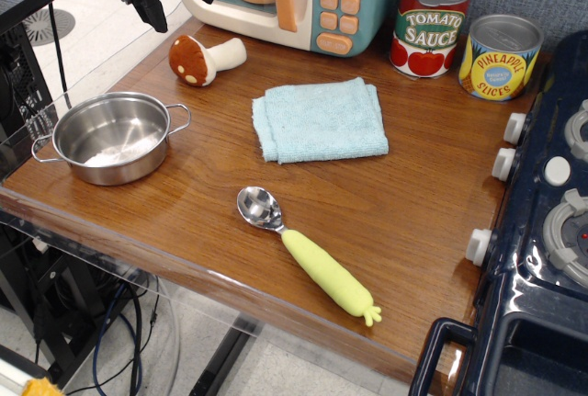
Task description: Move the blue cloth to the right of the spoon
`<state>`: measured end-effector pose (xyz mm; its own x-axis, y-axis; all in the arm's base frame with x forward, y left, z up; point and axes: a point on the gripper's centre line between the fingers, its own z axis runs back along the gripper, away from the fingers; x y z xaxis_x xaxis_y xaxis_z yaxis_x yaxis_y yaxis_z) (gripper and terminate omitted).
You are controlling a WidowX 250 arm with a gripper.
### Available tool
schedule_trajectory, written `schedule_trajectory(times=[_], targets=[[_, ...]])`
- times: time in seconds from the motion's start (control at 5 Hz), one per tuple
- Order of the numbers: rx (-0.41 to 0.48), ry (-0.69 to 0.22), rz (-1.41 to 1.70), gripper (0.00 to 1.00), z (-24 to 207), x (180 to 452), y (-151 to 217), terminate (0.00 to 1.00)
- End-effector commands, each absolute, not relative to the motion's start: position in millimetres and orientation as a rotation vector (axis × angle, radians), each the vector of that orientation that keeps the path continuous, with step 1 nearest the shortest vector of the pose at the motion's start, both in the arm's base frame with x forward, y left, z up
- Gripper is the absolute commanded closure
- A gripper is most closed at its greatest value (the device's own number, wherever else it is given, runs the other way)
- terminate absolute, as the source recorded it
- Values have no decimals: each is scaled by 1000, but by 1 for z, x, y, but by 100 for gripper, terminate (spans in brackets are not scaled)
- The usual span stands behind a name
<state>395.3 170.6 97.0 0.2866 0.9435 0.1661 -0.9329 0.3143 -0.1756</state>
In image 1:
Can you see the yellow object at corner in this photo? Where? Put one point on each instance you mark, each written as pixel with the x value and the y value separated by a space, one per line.
pixel 40 387

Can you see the stainless steel pot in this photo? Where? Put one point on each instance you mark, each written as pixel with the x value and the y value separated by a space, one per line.
pixel 113 139

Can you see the plush brown mushroom toy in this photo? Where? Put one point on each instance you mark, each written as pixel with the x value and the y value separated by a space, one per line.
pixel 197 65

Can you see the tomato sauce can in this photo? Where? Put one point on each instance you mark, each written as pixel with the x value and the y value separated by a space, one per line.
pixel 425 36

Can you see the light blue cloth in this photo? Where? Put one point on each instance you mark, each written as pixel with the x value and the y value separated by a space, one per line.
pixel 323 122

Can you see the spoon with yellow handle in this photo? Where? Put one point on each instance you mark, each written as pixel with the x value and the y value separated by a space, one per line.
pixel 259 208

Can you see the black table leg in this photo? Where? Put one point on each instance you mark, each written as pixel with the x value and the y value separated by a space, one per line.
pixel 217 370

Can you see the dark blue toy stove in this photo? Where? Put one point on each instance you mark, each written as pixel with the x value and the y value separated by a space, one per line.
pixel 529 336

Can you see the pineapple slices can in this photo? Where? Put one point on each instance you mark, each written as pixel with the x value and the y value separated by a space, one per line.
pixel 500 56

